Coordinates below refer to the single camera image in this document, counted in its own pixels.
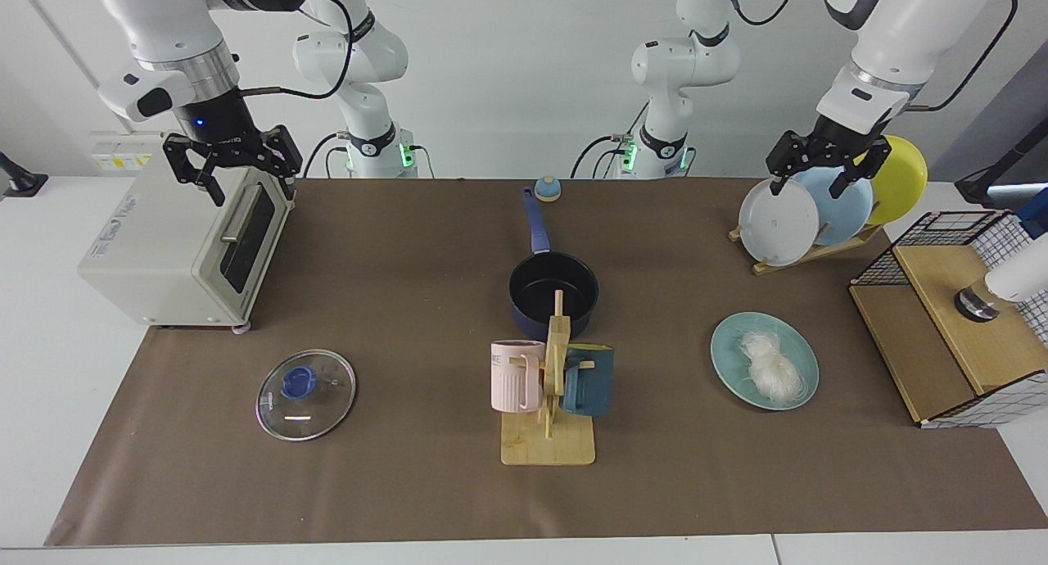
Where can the yellow plate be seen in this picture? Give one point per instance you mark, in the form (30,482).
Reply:
(901,180)

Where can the dark teal cup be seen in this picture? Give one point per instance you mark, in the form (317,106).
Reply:
(591,385)

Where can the light blue plate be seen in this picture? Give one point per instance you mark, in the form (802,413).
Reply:
(847,213)

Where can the small blue round timer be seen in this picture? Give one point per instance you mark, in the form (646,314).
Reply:
(548,189)

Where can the pale green plate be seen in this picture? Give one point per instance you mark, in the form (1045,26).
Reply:
(729,360)

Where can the wooden plate rack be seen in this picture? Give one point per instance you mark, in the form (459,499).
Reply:
(810,256)

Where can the pink ribbed cup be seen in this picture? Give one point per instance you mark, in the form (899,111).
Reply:
(512,381)

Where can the black clamp mount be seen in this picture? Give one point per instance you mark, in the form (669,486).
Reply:
(20,180)

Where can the black stand with rod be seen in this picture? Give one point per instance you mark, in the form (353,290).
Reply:
(974,190)

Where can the wooden cup stand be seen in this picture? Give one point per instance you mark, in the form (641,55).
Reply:
(548,446)

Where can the glass lid with blue knob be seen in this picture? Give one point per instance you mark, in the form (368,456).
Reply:
(327,401)

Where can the brown table cloth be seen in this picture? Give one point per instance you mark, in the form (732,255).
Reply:
(409,483)

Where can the white wall socket box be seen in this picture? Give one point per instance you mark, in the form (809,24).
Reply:
(123,151)

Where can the white plate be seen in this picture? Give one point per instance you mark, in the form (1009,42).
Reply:
(778,225)

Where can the white vermicelli bundle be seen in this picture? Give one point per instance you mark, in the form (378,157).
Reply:
(774,368)

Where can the pale toaster oven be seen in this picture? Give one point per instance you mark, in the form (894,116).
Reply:
(155,246)

